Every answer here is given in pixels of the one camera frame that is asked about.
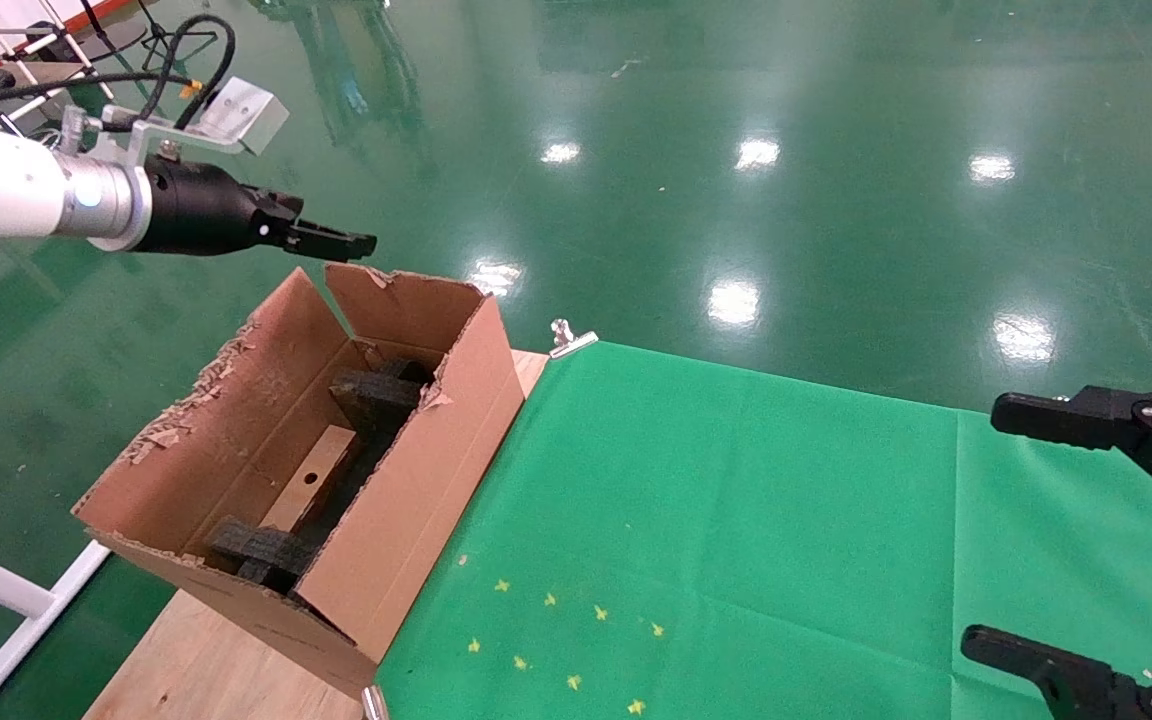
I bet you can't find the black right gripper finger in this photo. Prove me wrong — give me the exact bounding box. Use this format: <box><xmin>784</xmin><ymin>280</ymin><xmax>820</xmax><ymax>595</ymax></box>
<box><xmin>961</xmin><ymin>625</ymin><xmax>1152</xmax><ymax>720</ymax></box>
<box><xmin>991</xmin><ymin>380</ymin><xmax>1152</xmax><ymax>526</ymax></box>

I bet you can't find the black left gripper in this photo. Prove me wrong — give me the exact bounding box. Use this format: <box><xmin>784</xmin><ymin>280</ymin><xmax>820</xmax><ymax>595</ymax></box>
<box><xmin>136</xmin><ymin>158</ymin><xmax>378</xmax><ymax>263</ymax></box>

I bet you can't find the small taped cardboard box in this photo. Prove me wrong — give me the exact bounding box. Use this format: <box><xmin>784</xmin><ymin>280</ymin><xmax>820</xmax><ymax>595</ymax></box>
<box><xmin>258</xmin><ymin>425</ymin><xmax>359</xmax><ymax>534</ymax></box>

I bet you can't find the large open torn cardboard carton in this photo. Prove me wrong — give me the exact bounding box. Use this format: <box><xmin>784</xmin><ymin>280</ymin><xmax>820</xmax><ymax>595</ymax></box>
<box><xmin>71</xmin><ymin>262</ymin><xmax>529</xmax><ymax>701</ymax></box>

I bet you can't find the black foam block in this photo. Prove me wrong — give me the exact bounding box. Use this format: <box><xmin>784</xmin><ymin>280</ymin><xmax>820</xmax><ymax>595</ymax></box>
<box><xmin>329</xmin><ymin>358</ymin><xmax>434</xmax><ymax>441</ymax></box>
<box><xmin>206</xmin><ymin>515</ymin><xmax>322</xmax><ymax>598</ymax></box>

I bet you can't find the green table cloth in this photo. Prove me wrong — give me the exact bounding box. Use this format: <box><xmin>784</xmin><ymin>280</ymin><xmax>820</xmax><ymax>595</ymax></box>
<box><xmin>373</xmin><ymin>340</ymin><xmax>1152</xmax><ymax>720</ymax></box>

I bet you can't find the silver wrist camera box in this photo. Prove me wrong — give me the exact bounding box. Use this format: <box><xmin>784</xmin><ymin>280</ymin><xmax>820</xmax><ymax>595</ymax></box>
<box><xmin>58</xmin><ymin>77</ymin><xmax>290</xmax><ymax>169</ymax></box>

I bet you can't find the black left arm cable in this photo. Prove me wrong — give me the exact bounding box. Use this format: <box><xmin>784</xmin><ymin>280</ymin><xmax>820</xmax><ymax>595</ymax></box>
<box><xmin>0</xmin><ymin>12</ymin><xmax>237</xmax><ymax>136</ymax></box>

